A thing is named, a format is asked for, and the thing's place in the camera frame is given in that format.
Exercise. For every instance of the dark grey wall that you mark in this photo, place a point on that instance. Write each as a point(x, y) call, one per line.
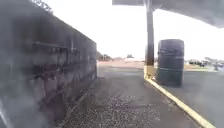
point(50, 60)

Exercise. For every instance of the grey shelter roof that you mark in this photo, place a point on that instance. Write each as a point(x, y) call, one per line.
point(200, 10)

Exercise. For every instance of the grey gravelly asphalt path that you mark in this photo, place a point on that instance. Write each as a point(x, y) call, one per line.
point(126, 100)

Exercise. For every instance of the dark pole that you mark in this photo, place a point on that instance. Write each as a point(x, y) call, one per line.
point(150, 33)

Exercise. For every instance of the black barrel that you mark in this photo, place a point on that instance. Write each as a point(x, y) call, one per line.
point(170, 60)

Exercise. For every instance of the yellow kerb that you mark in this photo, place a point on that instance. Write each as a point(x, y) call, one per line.
point(180, 103)

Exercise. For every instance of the grey asphalt road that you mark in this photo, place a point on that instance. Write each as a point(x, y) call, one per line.
point(203, 93)

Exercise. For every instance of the vehicle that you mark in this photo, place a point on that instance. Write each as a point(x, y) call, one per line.
point(195, 62)

